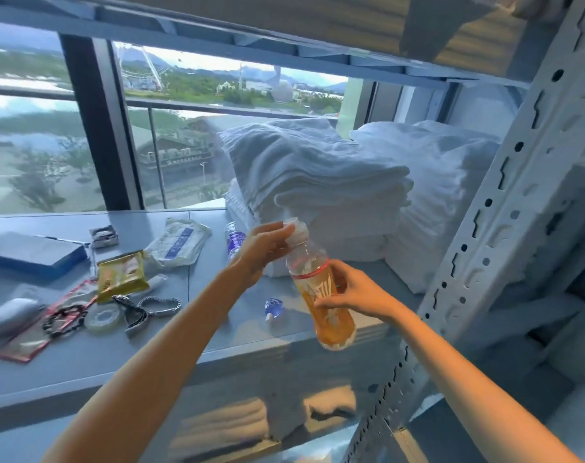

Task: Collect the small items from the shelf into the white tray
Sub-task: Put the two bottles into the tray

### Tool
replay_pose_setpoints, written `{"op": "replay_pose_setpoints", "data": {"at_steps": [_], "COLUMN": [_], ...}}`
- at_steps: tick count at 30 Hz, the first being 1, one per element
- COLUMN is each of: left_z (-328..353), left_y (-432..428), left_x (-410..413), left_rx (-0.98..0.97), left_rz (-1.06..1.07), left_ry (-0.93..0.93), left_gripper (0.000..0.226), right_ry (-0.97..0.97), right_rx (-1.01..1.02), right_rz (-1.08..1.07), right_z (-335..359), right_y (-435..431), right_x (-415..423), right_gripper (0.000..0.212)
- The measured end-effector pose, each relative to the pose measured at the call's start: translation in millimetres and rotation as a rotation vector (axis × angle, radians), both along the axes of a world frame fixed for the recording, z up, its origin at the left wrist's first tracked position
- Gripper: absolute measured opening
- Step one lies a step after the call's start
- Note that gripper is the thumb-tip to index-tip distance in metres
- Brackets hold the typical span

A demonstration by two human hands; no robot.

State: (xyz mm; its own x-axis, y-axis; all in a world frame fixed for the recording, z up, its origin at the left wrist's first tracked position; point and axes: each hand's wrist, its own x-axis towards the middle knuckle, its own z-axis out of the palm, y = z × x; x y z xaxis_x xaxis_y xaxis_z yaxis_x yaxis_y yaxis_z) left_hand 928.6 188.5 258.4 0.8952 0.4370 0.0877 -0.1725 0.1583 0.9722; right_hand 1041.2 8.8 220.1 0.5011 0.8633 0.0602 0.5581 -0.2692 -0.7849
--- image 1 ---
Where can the person's right thumb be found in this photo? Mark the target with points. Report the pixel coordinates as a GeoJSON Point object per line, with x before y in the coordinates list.
{"type": "Point", "coordinates": [343, 270]}

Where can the dark window frame post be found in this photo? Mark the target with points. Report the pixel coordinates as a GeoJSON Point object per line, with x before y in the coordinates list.
{"type": "Point", "coordinates": [102, 125]}

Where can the yellow snack packet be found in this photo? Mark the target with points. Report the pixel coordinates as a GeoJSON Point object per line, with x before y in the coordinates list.
{"type": "Point", "coordinates": [121, 277]}

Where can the small clear blue-label bottle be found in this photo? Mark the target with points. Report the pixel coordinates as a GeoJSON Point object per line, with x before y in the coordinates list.
{"type": "Point", "coordinates": [234, 238]}

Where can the red-edged clear plastic packet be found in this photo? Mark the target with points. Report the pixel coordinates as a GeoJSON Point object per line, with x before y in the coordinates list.
{"type": "Point", "coordinates": [24, 344]}

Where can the clear packet with blue print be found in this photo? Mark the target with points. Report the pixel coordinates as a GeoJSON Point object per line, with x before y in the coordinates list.
{"type": "Point", "coordinates": [176, 243]}

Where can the white oval case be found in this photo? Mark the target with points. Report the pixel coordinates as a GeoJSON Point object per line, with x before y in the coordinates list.
{"type": "Point", "coordinates": [12, 314]}

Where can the small white tube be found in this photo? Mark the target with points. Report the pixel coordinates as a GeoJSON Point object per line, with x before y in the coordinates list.
{"type": "Point", "coordinates": [158, 282]}

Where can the balcony glass railing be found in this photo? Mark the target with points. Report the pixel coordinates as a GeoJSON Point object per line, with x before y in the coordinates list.
{"type": "Point", "coordinates": [186, 154]}

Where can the stack of folded white towels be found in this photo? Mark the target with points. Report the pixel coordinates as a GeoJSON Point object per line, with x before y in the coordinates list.
{"type": "Point", "coordinates": [316, 173]}

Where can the person's left thumb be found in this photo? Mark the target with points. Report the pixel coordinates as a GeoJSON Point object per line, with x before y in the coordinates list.
{"type": "Point", "coordinates": [273, 229]}

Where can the clear adhesive tape roll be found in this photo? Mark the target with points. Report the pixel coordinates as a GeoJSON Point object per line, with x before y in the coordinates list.
{"type": "Point", "coordinates": [104, 318]}

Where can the person's right hand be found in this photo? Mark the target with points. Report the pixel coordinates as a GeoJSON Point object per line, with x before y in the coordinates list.
{"type": "Point", "coordinates": [362, 294]}

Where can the person's right forearm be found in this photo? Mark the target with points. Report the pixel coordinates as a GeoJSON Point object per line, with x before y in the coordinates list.
{"type": "Point", "coordinates": [471, 390]}

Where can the person's left hand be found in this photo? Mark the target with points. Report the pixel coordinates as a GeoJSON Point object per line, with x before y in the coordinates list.
{"type": "Point", "coordinates": [258, 253]}

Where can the pile of white pillowy linens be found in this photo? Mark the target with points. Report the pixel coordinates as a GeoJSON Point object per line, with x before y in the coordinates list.
{"type": "Point", "coordinates": [447, 197]}

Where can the flat blue box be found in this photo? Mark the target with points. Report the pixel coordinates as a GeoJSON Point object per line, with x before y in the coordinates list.
{"type": "Point", "coordinates": [29, 255]}

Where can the orange drink plastic bottle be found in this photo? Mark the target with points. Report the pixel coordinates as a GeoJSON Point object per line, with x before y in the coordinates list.
{"type": "Point", "coordinates": [328, 323]}

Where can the person's left forearm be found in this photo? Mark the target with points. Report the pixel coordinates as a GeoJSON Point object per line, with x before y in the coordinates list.
{"type": "Point", "coordinates": [152, 361]}

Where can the small blue and white dropper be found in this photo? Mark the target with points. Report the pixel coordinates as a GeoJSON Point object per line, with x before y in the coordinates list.
{"type": "Point", "coordinates": [273, 308]}

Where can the white metal shelving rack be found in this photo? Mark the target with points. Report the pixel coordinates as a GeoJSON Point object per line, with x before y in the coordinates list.
{"type": "Point", "coordinates": [514, 187]}

